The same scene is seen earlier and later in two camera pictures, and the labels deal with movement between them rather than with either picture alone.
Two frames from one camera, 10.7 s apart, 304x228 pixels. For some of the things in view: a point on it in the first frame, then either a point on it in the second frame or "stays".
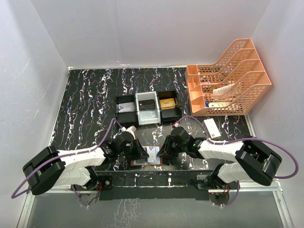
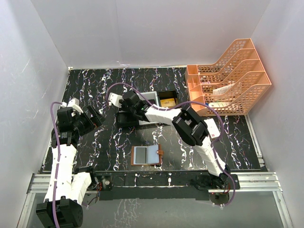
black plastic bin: [126, 119] stays
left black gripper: [134, 147] → [88, 119]
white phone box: [212, 128] stays
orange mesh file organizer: [232, 86] stays
